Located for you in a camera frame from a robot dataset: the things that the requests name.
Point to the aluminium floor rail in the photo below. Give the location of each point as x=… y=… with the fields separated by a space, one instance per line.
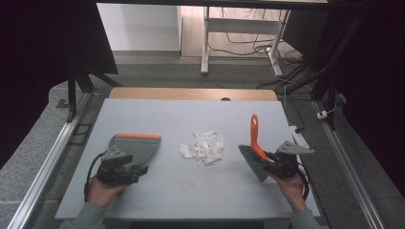
x=47 y=165
x=350 y=171

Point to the wooden table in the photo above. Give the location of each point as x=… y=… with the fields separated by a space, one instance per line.
x=175 y=93

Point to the white power strip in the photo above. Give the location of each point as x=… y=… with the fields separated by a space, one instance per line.
x=294 y=134

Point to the white cabinet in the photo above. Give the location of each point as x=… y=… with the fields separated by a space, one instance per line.
x=137 y=27

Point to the pale grey foam board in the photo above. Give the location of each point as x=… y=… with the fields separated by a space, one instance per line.
x=191 y=191

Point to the small white plug adapter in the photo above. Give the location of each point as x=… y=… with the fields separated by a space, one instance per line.
x=322 y=114

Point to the black metal stand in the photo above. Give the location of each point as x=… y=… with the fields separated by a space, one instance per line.
x=331 y=92
x=72 y=95

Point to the black curtain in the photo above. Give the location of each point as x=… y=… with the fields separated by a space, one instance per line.
x=38 y=63
x=379 y=95

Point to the white desk frame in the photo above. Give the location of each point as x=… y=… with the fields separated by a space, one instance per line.
x=242 y=26

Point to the grey dustpan with orange edge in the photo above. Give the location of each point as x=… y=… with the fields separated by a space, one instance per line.
x=141 y=149

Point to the person's right hand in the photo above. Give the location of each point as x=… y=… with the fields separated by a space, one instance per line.
x=291 y=191

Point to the person's left hand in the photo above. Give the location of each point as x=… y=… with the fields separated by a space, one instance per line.
x=102 y=192

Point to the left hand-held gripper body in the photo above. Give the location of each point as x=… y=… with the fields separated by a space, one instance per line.
x=113 y=165

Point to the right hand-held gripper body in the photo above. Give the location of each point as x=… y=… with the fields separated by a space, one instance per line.
x=285 y=163

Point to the pile of white paper scraps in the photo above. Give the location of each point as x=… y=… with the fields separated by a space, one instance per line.
x=203 y=148

